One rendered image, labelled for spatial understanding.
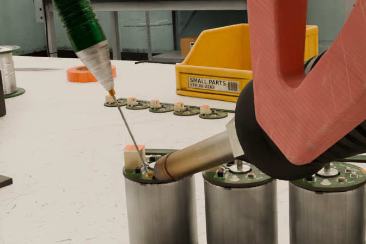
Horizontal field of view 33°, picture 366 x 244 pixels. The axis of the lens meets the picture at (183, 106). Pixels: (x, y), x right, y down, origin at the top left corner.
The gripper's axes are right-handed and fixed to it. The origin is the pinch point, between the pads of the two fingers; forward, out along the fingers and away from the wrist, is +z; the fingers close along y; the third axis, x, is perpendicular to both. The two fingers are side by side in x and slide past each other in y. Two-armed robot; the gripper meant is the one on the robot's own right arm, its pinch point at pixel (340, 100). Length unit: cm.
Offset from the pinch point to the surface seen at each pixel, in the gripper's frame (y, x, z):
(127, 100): -14.6, -32.9, 29.6
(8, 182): 0.4, -19.8, 22.7
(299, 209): -3.3, -2.1, 6.8
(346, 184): -4.3, -1.7, 5.5
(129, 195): 0.6, -5.6, 8.6
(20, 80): -10, -52, 41
